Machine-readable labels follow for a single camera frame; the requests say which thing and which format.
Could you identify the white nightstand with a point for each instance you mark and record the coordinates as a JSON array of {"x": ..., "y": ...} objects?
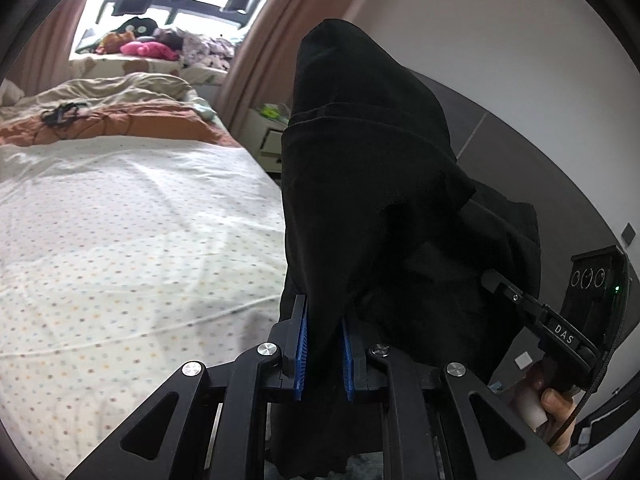
[{"x": 265, "y": 130}]

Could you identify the wall socket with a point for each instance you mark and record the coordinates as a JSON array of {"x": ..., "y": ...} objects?
[{"x": 628, "y": 232}]

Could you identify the magenta cloth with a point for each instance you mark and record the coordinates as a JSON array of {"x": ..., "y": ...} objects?
[{"x": 150, "y": 50}]

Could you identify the black garment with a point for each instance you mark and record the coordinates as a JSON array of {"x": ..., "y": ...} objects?
[{"x": 375, "y": 185}]

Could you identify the orange plush toy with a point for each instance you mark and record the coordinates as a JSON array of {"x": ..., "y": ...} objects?
[{"x": 115, "y": 42}]

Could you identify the green item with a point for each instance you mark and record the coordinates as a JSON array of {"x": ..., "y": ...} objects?
[{"x": 270, "y": 110}]

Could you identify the white floral bedsheet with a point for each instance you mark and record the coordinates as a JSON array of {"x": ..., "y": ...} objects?
[{"x": 125, "y": 235}]

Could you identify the pile of floral clothes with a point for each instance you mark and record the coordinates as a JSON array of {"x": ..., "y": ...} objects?
[{"x": 205, "y": 47}]

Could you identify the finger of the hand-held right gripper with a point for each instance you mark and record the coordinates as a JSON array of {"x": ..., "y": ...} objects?
[{"x": 510, "y": 295}]

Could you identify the cream bear-print blanket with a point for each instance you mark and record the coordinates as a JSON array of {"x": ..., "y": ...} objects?
[{"x": 130, "y": 66}]

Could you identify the beige duvet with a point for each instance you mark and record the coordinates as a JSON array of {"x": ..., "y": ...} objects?
[{"x": 115, "y": 87}]

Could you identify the black plush toy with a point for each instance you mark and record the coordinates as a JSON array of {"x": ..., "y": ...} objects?
[{"x": 137, "y": 26}]

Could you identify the orange blanket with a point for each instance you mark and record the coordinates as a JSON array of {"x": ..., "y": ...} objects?
[{"x": 150, "y": 122}]

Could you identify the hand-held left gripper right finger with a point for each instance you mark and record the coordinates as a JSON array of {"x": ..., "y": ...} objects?
[{"x": 348, "y": 365}]

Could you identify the light green cloth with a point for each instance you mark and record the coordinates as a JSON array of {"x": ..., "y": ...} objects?
[{"x": 205, "y": 110}]

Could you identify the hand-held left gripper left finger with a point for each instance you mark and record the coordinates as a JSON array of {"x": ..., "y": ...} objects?
[{"x": 300, "y": 350}]

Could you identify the person's right hand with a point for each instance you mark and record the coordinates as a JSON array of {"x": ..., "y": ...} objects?
[{"x": 555, "y": 402}]

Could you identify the pink curtain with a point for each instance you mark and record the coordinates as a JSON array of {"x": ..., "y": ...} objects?
[
  {"x": 60, "y": 40},
  {"x": 270, "y": 50}
]

